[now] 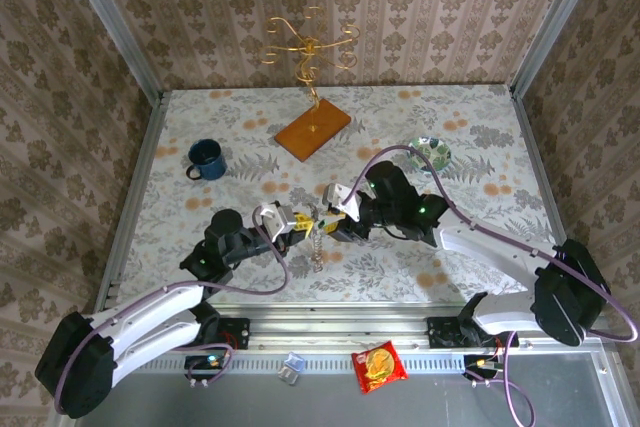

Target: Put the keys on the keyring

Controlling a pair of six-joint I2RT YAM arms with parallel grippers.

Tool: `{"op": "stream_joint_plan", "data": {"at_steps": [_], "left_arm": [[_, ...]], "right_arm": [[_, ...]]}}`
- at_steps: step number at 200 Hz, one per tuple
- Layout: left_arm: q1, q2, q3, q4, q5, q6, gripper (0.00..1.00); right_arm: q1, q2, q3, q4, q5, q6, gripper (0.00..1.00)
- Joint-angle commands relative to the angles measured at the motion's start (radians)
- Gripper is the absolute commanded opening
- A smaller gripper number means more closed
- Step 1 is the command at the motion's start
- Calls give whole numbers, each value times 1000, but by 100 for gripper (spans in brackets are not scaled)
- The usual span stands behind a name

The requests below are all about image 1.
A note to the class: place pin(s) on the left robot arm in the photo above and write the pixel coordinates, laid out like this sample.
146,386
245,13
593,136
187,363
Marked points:
150,312

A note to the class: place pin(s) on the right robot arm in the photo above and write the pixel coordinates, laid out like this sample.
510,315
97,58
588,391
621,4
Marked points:
490,249

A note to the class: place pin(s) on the floral table cover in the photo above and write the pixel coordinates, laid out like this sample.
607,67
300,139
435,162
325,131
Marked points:
300,172

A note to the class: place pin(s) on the green leaf pattern bowl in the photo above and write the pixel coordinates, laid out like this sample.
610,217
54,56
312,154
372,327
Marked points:
440,157

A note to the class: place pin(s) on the dark blue enamel mug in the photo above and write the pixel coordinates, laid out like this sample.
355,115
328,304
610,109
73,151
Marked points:
206,154

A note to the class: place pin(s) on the small black circuit board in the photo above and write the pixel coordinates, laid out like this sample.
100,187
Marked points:
480,363
205,362

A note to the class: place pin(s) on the perforated metal strip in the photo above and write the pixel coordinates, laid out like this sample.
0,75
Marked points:
330,363

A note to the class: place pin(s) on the clear plastic small package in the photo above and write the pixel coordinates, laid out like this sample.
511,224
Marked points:
291,368

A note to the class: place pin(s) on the red snack packet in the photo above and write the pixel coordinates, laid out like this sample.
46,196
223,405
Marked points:
380,367

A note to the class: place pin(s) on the grey metal panel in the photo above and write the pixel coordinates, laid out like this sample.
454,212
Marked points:
250,407

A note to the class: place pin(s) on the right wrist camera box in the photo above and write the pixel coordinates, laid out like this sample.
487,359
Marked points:
340,197

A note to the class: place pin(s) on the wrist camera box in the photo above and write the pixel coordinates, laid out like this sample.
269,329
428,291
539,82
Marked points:
272,217
340,197

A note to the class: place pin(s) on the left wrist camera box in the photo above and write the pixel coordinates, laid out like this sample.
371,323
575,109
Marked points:
272,217

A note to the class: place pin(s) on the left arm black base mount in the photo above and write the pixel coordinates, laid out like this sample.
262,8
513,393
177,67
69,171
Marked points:
240,332

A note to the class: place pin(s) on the aluminium rail beam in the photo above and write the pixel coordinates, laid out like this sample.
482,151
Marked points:
325,329

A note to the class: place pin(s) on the aluminium table side rail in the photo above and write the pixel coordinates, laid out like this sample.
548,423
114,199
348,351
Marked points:
134,197
548,197

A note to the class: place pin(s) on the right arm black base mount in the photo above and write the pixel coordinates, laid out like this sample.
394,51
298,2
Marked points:
440,332

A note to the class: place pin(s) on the aluminium frame post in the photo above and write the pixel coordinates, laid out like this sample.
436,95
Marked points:
114,22
555,22

